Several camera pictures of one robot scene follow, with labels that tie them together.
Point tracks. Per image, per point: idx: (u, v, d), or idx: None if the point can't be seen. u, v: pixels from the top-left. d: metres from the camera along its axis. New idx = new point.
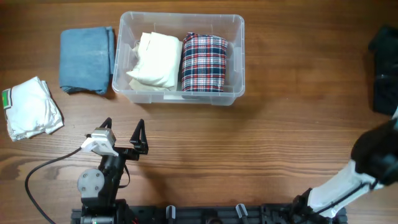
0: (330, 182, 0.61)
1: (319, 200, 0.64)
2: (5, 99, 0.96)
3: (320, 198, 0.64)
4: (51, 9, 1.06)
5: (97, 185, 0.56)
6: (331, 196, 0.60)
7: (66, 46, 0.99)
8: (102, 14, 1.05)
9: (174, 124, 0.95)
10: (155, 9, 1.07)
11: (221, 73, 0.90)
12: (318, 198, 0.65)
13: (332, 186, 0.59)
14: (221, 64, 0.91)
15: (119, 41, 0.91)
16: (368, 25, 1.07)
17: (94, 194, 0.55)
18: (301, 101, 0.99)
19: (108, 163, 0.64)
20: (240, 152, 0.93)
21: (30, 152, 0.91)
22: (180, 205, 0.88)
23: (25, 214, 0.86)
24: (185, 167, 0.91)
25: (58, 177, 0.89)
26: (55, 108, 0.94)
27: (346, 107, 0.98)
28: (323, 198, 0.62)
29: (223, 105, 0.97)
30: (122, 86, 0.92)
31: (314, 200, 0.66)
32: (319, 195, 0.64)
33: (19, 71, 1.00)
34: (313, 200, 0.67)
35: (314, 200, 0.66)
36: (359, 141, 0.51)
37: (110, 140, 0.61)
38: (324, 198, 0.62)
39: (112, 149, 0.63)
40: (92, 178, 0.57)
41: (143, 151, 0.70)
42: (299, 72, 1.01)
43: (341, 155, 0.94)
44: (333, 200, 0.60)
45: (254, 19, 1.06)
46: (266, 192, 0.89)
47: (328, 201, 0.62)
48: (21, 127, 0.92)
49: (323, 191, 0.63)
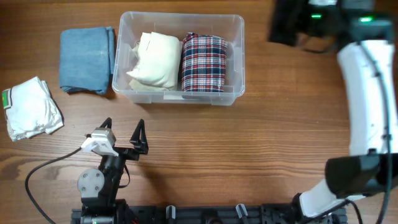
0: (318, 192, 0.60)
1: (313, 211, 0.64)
2: (5, 99, 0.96)
3: (313, 210, 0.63)
4: (51, 8, 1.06)
5: (97, 185, 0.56)
6: (322, 206, 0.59)
7: (66, 46, 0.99)
8: (102, 14, 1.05)
9: (174, 124, 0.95)
10: (155, 9, 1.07)
11: (221, 73, 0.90)
12: (311, 209, 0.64)
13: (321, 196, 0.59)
14: (221, 64, 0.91)
15: (119, 41, 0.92)
16: None
17: (94, 194, 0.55)
18: (302, 101, 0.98)
19: (108, 163, 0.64)
20: (240, 152, 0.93)
21: (30, 152, 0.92)
22: (180, 205, 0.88)
23: (25, 214, 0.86)
24: (185, 167, 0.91)
25: (58, 177, 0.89)
26: (55, 109, 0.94)
27: (346, 108, 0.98)
28: (316, 208, 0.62)
29: (223, 105, 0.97)
30: (122, 86, 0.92)
31: (308, 209, 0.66)
32: (311, 206, 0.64)
33: (19, 71, 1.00)
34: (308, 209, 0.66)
35: (308, 211, 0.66)
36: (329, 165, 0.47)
37: (110, 140, 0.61)
38: (316, 209, 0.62)
39: (112, 150, 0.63)
40: (92, 178, 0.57)
41: (143, 151, 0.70)
42: (299, 72, 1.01)
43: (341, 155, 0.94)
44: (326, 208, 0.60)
45: (253, 19, 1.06)
46: (266, 192, 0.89)
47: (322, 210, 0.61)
48: (21, 127, 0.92)
49: (314, 201, 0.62)
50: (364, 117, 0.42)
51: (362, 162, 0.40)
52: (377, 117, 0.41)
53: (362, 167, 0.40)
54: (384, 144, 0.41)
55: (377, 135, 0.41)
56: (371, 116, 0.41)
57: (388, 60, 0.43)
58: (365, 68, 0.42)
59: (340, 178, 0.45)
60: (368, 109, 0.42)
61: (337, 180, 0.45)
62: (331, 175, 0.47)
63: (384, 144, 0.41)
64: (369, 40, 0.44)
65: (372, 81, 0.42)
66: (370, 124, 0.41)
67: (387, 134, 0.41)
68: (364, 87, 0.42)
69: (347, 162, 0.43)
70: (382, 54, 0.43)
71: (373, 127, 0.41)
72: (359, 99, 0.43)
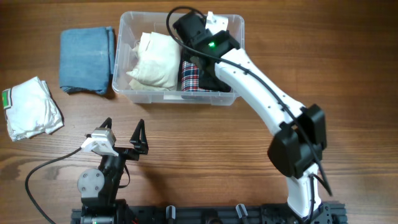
0: (294, 196, 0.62)
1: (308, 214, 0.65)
2: (5, 99, 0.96)
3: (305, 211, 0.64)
4: (51, 8, 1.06)
5: (97, 185, 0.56)
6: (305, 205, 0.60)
7: (66, 46, 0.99)
8: (102, 14, 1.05)
9: (175, 124, 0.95)
10: (155, 9, 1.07)
11: (193, 74, 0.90)
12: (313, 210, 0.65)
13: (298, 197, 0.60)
14: (193, 65, 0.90)
15: (119, 41, 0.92)
16: (367, 26, 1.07)
17: (94, 194, 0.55)
18: (302, 101, 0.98)
19: (108, 163, 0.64)
20: (240, 152, 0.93)
21: (30, 152, 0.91)
22: (180, 205, 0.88)
23: (25, 213, 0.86)
24: (185, 167, 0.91)
25: (58, 177, 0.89)
26: (55, 108, 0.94)
27: (346, 108, 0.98)
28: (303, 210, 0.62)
29: (223, 105, 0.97)
30: (122, 86, 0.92)
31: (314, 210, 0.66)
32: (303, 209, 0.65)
33: (19, 72, 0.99)
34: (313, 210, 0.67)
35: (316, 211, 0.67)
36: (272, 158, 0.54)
37: (110, 140, 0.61)
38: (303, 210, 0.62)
39: (112, 150, 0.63)
40: (92, 178, 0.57)
41: (143, 151, 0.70)
42: (299, 72, 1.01)
43: (341, 155, 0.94)
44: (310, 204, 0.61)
45: (253, 19, 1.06)
46: (265, 192, 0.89)
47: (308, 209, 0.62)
48: (21, 127, 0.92)
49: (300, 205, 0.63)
50: (261, 106, 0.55)
51: (282, 138, 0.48)
52: (268, 100, 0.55)
53: (285, 141, 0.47)
54: (285, 115, 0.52)
55: (277, 112, 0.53)
56: (263, 101, 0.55)
57: (245, 56, 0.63)
58: (238, 70, 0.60)
59: (284, 162, 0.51)
60: (255, 96, 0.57)
61: (282, 165, 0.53)
62: (279, 164, 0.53)
63: (284, 114, 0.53)
64: (225, 55, 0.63)
65: (247, 78, 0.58)
66: (266, 106, 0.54)
67: (283, 107, 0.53)
68: (244, 83, 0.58)
69: (276, 144, 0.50)
70: (239, 55, 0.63)
71: (271, 108, 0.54)
72: (247, 95, 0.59)
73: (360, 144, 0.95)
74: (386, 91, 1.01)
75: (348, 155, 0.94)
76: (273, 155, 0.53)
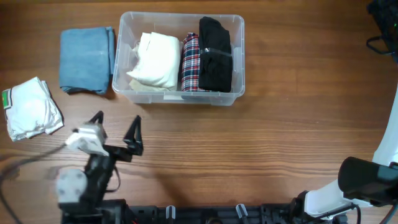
0: (325, 192, 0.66)
1: (315, 210, 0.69)
2: (5, 99, 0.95)
3: (316, 208, 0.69)
4: (51, 8, 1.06)
5: (78, 188, 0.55)
6: (325, 207, 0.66)
7: (66, 46, 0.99)
8: (102, 14, 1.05)
9: (174, 124, 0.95)
10: (155, 9, 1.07)
11: (193, 74, 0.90)
12: (314, 206, 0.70)
13: (326, 199, 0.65)
14: (193, 66, 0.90)
15: (119, 41, 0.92)
16: (367, 26, 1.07)
17: (74, 198, 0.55)
18: (301, 101, 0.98)
19: (95, 163, 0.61)
20: (240, 153, 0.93)
21: (30, 152, 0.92)
22: (180, 205, 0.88)
23: (24, 214, 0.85)
24: (185, 167, 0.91)
25: None
26: (55, 109, 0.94)
27: (346, 108, 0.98)
28: (318, 206, 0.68)
29: (223, 105, 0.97)
30: (122, 86, 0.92)
31: (310, 204, 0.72)
32: (314, 205, 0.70)
33: (19, 72, 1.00)
34: (309, 204, 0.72)
35: (309, 205, 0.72)
36: (352, 164, 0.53)
37: (97, 136, 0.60)
38: (318, 207, 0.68)
39: (100, 147, 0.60)
40: (73, 181, 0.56)
41: (137, 152, 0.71)
42: (299, 73, 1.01)
43: (341, 155, 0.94)
44: (328, 210, 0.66)
45: (254, 19, 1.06)
46: (265, 192, 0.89)
47: (323, 211, 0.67)
48: (21, 127, 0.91)
49: (319, 201, 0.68)
50: None
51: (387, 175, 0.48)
52: None
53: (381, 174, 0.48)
54: None
55: None
56: None
57: None
58: None
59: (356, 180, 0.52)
60: None
61: (351, 178, 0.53)
62: (349, 173, 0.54)
63: None
64: None
65: None
66: None
67: None
68: None
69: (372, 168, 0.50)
70: None
71: None
72: None
73: (359, 144, 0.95)
74: (386, 91, 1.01)
75: (347, 155, 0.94)
76: (354, 168, 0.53)
